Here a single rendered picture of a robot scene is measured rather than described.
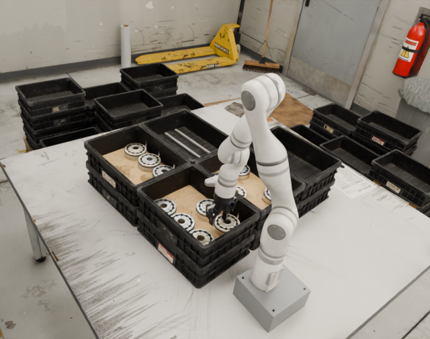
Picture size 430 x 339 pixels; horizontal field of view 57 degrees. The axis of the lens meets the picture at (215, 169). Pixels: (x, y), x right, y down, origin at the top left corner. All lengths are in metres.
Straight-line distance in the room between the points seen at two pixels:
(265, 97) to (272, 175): 0.23
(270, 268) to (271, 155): 0.42
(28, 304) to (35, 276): 0.19
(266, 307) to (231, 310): 0.15
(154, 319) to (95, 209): 0.61
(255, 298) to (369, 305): 0.47
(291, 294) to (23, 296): 1.53
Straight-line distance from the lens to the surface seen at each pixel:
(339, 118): 3.65
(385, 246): 1.96
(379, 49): 4.56
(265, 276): 1.40
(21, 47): 4.64
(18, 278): 2.56
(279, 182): 1.16
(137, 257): 1.62
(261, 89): 1.04
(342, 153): 3.14
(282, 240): 1.26
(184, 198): 1.68
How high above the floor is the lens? 1.92
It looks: 36 degrees down
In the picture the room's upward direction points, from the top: 8 degrees clockwise
